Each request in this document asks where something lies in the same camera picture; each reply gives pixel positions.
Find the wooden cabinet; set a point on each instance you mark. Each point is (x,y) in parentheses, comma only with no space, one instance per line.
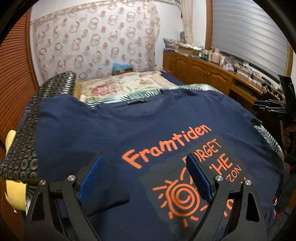
(196,67)

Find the cream lace curtain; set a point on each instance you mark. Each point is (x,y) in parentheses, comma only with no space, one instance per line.
(187,23)

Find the dark circle pattern cushion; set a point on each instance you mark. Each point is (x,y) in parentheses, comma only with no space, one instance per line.
(23,143)

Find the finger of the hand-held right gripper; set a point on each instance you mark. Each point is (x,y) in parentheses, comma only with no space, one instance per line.
(268,107)

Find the wooden window frame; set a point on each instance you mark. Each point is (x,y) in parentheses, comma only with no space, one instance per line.
(208,23)

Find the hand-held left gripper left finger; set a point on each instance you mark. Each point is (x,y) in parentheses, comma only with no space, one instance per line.
(91,176)

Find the small purple item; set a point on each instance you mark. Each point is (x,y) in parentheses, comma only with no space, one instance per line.
(228,67)

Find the cardboard box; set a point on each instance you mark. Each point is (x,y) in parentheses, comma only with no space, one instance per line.
(187,49)

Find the person's right hand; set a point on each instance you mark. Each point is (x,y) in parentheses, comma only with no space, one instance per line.
(286,136)

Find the navy bed cover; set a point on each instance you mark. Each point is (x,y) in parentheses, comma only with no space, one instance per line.
(172,78)

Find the green leaf print bed sheet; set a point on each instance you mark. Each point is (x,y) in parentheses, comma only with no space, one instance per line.
(269,139)

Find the circle pattern wall curtain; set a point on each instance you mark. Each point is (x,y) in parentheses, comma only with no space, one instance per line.
(92,41)

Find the yellow plush toy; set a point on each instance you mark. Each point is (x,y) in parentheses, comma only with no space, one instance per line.
(16,192)

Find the floral blanket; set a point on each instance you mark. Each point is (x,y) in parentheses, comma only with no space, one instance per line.
(120,83)

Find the small blue box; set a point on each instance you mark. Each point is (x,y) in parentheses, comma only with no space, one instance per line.
(122,69)

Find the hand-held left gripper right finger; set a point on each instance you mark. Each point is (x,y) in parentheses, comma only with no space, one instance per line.
(198,178)

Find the grey window blind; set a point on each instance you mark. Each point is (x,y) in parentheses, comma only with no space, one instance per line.
(242,27)

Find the wooden louvered wardrobe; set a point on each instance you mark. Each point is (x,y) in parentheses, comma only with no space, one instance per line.
(16,69)

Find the pink bottle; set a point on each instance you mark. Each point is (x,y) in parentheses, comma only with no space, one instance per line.
(216,56)

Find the patterned cloth bundle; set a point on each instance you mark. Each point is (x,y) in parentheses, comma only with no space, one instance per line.
(171,43)

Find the navy t-shirt with orange print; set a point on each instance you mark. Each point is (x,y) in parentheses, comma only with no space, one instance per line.
(115,129)

